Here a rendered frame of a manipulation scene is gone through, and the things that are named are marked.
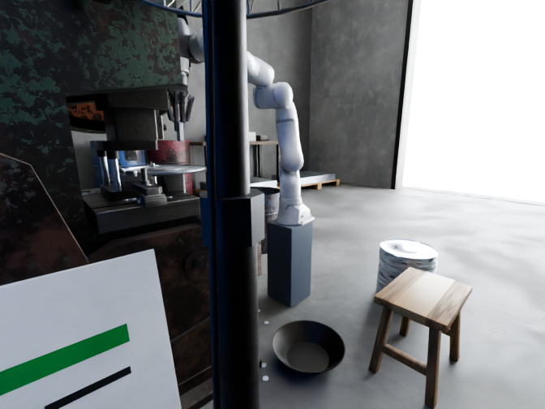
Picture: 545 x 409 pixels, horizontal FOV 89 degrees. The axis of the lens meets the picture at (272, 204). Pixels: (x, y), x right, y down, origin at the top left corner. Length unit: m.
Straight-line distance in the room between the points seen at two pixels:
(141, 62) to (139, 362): 0.82
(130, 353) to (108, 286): 0.20
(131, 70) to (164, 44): 0.13
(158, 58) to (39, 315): 0.72
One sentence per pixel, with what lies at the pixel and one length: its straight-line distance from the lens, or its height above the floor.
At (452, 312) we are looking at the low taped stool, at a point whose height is 0.33.
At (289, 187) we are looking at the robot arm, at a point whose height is 0.65.
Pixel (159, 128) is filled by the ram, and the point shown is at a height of 0.93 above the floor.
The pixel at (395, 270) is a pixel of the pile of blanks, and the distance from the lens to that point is 1.64.
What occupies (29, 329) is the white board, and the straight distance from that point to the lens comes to 0.87.
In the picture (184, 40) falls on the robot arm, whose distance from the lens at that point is 1.18.
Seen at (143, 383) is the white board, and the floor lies 0.24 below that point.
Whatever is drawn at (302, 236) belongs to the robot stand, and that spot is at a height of 0.38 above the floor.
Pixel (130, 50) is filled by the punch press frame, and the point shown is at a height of 1.13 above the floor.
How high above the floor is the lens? 0.89
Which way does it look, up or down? 13 degrees down
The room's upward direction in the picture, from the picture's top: straight up
